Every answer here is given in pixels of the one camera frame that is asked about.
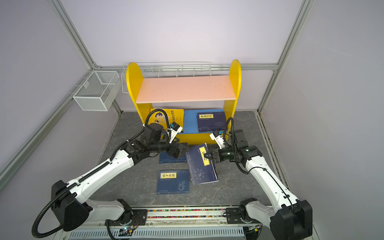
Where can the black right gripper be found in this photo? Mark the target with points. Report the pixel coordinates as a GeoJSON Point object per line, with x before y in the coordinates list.
{"type": "Point", "coordinates": [216, 157]}

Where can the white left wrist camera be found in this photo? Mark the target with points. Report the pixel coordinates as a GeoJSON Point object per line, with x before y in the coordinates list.
{"type": "Point", "coordinates": [173, 130]}

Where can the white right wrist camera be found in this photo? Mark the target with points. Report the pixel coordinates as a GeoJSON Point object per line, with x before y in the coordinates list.
{"type": "Point", "coordinates": [217, 136]}

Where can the white mesh basket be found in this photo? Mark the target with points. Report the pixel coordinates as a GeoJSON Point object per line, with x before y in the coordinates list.
{"type": "Point", "coordinates": [98, 91]}

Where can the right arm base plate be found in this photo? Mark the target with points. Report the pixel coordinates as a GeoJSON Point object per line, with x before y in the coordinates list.
{"type": "Point", "coordinates": [233, 216]}

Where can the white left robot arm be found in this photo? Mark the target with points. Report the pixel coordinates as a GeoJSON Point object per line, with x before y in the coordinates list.
{"type": "Point", "coordinates": [71, 201]}

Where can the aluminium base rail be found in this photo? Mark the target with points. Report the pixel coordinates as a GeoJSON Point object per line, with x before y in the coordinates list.
{"type": "Point", "coordinates": [168, 223]}

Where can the yellow bookshelf with coloured shelves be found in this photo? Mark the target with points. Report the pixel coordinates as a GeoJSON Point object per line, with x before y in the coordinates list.
{"type": "Point", "coordinates": [147, 92]}

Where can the aluminium frame rail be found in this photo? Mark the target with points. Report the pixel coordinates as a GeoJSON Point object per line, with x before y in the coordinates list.
{"type": "Point", "coordinates": [45, 135]}

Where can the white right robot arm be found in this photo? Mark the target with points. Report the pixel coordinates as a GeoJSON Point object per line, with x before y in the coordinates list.
{"type": "Point", "coordinates": [287, 217]}

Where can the blue book yellow label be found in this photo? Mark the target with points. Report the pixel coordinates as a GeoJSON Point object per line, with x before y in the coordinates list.
{"type": "Point", "coordinates": [165, 157]}

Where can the white wire rack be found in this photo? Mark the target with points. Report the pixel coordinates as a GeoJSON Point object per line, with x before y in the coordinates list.
{"type": "Point", "coordinates": [175, 69]}

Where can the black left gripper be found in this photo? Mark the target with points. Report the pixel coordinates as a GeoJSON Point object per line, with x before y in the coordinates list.
{"type": "Point", "coordinates": [177, 153]}

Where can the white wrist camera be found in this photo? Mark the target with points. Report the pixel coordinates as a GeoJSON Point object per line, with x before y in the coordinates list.
{"type": "Point", "coordinates": [173, 130]}
{"type": "Point", "coordinates": [217, 136]}

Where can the blue book bottom stack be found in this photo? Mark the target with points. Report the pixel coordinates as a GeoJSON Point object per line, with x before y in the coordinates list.
{"type": "Point", "coordinates": [172, 182]}

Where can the yellow cartoon book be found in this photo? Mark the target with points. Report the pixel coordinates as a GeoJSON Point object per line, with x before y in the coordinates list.
{"type": "Point", "coordinates": [174, 116]}

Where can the blue book stack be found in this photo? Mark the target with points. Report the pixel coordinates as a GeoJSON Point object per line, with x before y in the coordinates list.
{"type": "Point", "coordinates": [172, 182]}
{"type": "Point", "coordinates": [211, 121]}

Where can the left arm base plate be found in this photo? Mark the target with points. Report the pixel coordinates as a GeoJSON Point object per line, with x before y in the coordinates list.
{"type": "Point", "coordinates": [136, 217]}

